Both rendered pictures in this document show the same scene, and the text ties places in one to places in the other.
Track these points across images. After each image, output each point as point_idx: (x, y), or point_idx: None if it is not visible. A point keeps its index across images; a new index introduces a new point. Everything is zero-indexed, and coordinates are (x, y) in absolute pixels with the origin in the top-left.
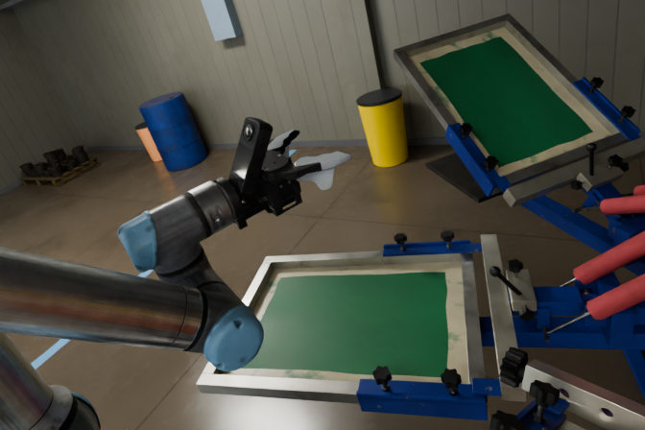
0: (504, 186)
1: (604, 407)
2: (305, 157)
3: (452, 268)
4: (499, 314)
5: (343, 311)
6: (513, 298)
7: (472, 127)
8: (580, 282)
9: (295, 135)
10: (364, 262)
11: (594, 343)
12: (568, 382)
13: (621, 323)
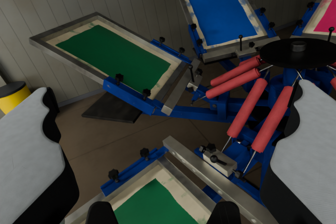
0: (159, 105)
1: None
2: (289, 154)
3: (157, 172)
4: (224, 185)
5: None
6: (226, 169)
7: (123, 75)
8: (234, 138)
9: (56, 104)
10: None
11: (250, 166)
12: None
13: (267, 148)
